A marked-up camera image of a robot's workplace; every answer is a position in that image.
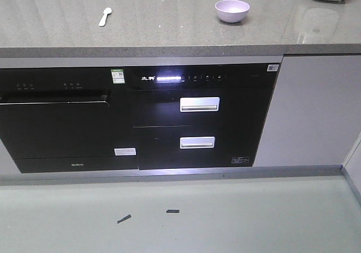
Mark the purple plastic bowl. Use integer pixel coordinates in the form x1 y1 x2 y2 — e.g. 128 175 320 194
215 0 250 23

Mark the light green plastic spoon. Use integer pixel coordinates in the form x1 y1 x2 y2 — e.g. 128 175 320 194
98 7 112 27

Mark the black disinfection drawer cabinet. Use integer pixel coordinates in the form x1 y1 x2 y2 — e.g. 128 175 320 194
124 63 279 170

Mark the black tape strip right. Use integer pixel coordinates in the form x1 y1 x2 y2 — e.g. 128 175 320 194
166 209 180 213

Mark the black tape strip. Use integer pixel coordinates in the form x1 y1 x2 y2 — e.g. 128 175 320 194
117 214 131 224
166 209 180 213

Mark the black tape strip left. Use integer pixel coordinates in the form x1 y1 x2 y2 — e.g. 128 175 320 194
117 214 131 224

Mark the black built-in dishwasher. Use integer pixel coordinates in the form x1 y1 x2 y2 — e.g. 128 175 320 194
1 67 138 173

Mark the grey cabinet door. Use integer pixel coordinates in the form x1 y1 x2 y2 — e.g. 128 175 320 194
254 55 360 167

